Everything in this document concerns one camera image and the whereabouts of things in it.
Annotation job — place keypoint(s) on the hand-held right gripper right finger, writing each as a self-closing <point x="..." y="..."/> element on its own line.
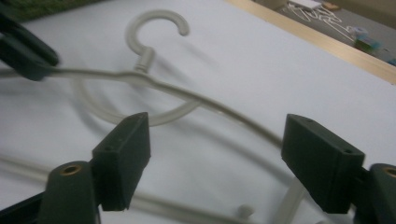
<point x="323" y="165"/>

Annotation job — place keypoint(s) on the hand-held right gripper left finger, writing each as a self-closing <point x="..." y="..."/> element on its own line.
<point x="123" y="161"/>

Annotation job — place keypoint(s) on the grey plastic clothes hanger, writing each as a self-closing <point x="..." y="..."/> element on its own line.
<point x="174" y="91"/>

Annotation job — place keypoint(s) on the blue and green object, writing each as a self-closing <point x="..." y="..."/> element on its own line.
<point x="369" y="43"/>

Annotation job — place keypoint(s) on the small brown object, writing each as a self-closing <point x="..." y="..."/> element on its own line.
<point x="330" y="6"/>

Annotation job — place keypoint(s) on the white flat box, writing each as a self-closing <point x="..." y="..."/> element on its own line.
<point x="306" y="3"/>

